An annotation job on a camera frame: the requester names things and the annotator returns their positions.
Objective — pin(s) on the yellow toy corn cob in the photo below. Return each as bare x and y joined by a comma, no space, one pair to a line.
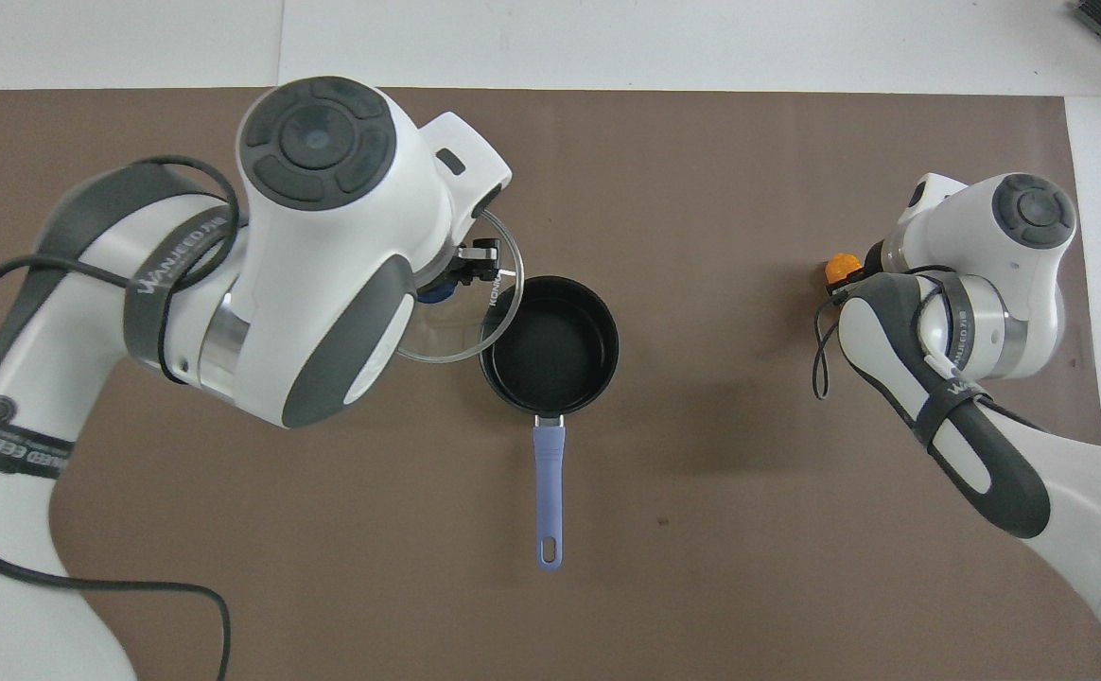
841,268

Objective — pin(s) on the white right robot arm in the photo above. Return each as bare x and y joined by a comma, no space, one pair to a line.
995,326

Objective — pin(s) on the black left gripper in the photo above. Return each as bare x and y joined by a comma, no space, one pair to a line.
461,267

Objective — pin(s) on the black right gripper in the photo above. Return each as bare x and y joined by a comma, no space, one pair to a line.
880,257

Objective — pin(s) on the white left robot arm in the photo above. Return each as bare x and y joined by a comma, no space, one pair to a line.
323,236

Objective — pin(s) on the glass lid with blue knob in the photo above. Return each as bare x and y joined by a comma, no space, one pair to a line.
463,331

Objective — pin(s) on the brown table mat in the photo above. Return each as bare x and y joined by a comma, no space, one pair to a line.
702,189

